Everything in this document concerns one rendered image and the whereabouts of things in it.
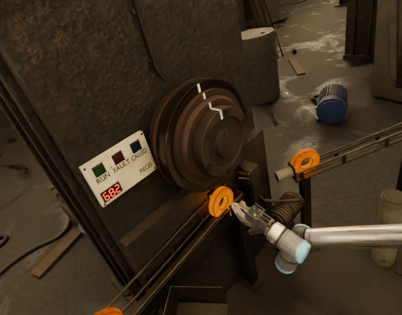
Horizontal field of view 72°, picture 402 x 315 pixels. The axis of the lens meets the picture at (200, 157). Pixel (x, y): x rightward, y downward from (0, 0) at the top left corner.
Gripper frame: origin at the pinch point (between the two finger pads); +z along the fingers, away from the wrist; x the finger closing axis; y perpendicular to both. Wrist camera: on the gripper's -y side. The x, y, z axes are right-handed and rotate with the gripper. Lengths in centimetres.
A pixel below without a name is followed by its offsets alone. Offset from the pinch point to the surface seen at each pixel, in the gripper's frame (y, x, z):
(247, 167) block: 2.7, -22.2, 8.6
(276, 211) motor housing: -18.7, -24.0, -12.7
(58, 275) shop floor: -112, 78, 101
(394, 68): -34, -269, -6
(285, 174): -4.5, -37.9, -6.3
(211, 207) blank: -0.8, 7.4, 7.3
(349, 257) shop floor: -60, -55, -56
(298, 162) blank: 1.2, -44.9, -8.8
